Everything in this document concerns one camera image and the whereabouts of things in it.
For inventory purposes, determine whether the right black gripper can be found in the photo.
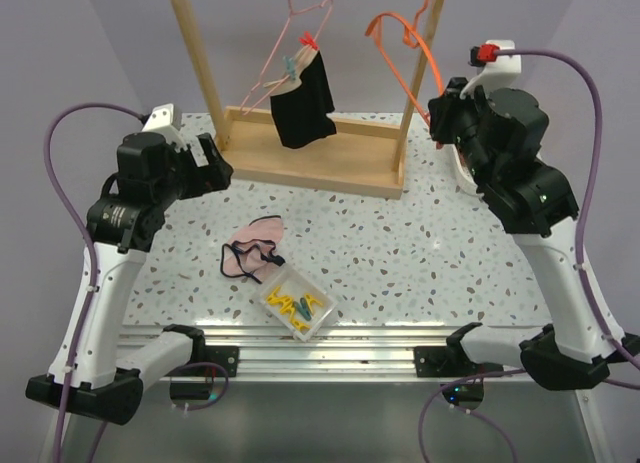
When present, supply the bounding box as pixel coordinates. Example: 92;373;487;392
430;76;497;187

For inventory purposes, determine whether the orange plastic hanger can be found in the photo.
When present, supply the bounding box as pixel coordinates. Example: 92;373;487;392
365;0;445;150

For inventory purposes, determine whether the pink underwear navy trim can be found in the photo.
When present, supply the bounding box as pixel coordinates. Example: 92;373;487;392
220;215;286;284

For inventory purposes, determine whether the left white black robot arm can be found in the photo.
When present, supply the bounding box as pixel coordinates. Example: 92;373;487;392
25;132;233;425

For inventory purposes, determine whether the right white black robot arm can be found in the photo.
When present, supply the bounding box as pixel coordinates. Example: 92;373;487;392
428;77;639;391

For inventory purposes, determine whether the black beige underwear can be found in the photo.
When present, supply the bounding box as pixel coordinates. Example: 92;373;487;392
270;49;337;149

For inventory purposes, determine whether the white plastic basket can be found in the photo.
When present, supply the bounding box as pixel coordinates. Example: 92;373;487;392
450;147;479;196

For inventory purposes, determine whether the wooden hanging rack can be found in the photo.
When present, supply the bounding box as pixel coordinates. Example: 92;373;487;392
169;0;445;199

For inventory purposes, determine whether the light blue clothespin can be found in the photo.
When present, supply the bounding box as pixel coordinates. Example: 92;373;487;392
283;56;297;81

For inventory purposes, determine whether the red clothespin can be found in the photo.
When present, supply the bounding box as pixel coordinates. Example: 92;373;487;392
299;31;318;51

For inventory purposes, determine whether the clear plastic clip box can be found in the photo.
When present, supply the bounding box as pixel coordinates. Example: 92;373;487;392
252;265;338;342

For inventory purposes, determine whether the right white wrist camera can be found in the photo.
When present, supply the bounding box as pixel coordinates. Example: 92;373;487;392
460;40;522;99

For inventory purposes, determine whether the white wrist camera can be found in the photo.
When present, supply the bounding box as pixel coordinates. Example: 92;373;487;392
460;40;522;99
142;103;208;167

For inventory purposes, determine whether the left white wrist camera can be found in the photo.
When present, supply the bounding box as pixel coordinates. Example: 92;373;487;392
142;103;208;167

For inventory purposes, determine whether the purple cable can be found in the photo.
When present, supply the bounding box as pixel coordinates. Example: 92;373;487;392
43;102;151;463
514;48;640;372
169;362;231;412
417;367;531;463

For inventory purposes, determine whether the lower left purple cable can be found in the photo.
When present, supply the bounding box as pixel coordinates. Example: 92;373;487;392
169;362;231;412

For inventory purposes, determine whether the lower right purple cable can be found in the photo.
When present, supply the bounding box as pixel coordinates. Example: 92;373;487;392
417;367;531;463

